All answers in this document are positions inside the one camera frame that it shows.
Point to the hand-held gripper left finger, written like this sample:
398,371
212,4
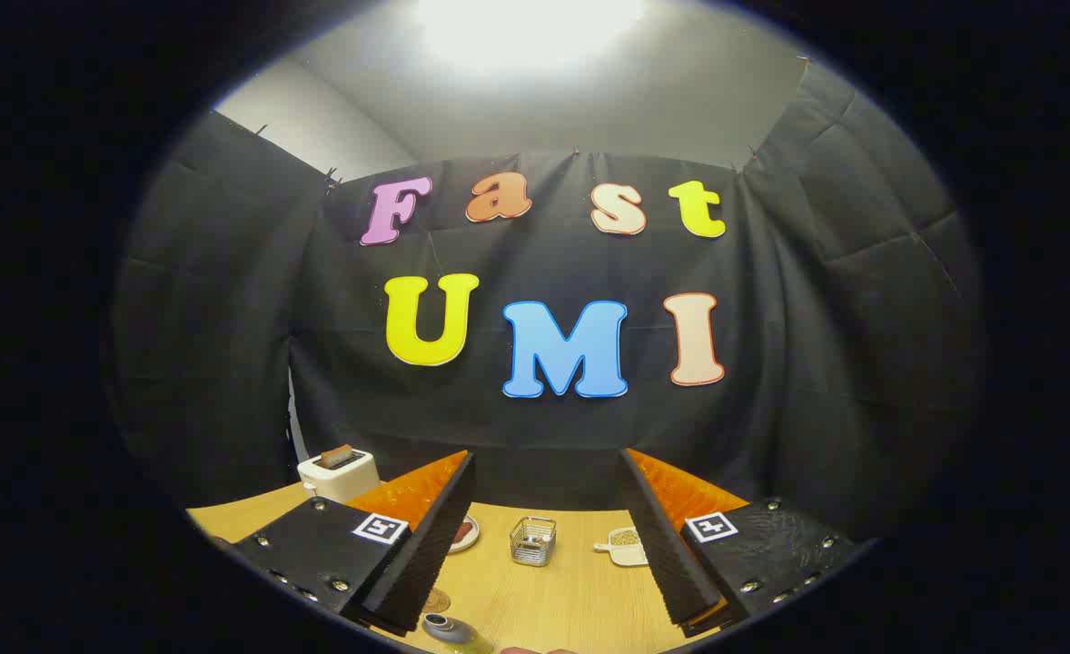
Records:
426,554

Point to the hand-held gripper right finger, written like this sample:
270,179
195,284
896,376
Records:
671,554

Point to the round cork coaster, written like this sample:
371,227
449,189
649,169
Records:
438,601

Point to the silver green juice bottle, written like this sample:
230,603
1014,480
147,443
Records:
449,631

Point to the small white plate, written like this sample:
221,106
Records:
465,536

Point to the white divided grain dish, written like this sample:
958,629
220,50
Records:
624,548

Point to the wooden table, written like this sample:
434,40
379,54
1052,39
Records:
571,599

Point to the white toaster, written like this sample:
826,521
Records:
344,480

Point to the toast slice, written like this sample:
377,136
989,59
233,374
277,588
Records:
336,454

